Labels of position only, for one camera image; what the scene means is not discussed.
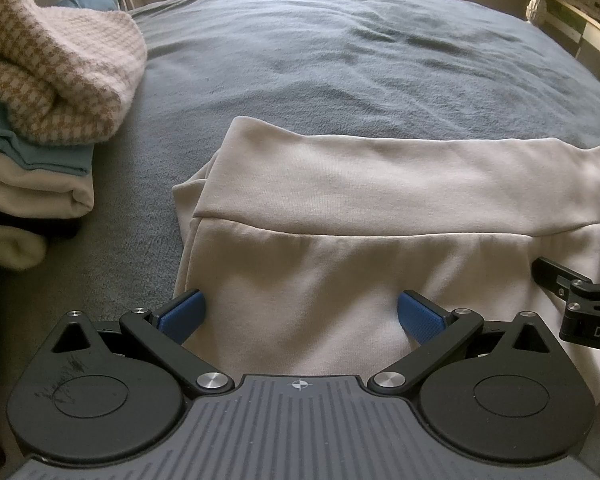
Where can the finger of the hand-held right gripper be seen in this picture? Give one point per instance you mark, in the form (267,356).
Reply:
(555,275)

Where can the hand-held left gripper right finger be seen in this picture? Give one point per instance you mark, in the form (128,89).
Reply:
(420,320)

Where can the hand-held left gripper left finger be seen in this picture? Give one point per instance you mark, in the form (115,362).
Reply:
(182,317)

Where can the beige zip hoodie black trim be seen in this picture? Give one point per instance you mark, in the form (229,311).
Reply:
(355,210)

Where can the black folded garment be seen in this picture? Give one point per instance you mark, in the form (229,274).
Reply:
(30,225)

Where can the pale grey folded garment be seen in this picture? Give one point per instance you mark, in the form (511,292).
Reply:
(5,250)

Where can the white folded garment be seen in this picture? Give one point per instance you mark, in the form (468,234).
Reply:
(30,185)

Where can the light blue folded garment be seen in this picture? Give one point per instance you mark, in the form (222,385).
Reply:
(40,152)

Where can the cream bedpost finial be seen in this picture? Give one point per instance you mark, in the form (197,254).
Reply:
(536,7)

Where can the grey bed blanket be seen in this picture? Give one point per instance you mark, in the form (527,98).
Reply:
(330,60)

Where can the pink checked knit sweater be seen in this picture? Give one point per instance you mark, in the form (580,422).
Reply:
(55,60)

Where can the blue pillow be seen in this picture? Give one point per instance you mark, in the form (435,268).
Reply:
(92,0)

